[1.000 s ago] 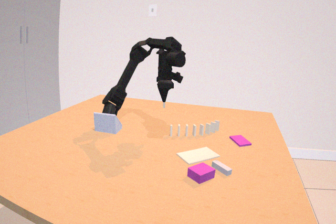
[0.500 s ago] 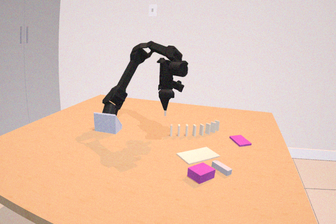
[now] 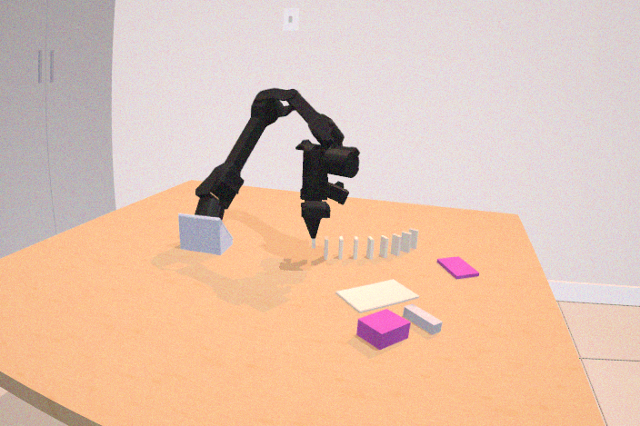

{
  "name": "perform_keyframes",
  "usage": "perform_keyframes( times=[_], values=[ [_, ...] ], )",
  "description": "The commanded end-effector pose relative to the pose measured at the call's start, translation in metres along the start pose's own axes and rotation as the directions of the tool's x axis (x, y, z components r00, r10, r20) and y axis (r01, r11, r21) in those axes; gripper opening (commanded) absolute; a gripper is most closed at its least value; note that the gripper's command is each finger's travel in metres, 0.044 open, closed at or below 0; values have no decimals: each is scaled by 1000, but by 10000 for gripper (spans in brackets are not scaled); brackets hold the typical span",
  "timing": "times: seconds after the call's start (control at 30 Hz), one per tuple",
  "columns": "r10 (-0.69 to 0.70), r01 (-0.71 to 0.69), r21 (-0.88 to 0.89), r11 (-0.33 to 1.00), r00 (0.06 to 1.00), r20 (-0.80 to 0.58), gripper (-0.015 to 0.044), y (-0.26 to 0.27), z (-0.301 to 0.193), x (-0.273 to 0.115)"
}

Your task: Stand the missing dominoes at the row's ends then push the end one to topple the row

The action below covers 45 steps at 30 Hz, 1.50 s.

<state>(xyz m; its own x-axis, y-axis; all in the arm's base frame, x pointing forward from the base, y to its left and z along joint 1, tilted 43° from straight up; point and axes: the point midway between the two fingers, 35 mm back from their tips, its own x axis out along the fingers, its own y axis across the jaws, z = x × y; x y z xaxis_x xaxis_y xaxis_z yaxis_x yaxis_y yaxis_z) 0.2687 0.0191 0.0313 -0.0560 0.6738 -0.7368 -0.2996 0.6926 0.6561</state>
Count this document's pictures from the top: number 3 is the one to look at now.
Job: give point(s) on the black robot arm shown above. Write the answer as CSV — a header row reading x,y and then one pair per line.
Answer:
x,y
330,156

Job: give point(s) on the pink flat rectangular block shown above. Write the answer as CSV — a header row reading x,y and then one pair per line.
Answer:
x,y
458,267

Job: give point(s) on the purple cube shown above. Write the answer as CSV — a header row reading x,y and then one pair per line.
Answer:
x,y
382,329

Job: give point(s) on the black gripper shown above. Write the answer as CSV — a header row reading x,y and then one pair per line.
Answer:
x,y
313,209

